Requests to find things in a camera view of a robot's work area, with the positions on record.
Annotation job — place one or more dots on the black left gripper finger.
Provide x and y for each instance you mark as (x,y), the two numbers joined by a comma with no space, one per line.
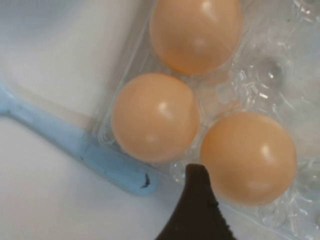
(197,215)

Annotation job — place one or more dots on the orange plastic egg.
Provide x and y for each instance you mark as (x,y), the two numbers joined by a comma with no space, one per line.
(195,37)
(247,160)
(155,117)

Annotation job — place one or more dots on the clear plastic egg tray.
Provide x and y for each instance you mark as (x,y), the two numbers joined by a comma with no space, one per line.
(275,87)

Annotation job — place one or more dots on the light blue plastic fork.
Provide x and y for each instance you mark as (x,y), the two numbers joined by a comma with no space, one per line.
(100,155)

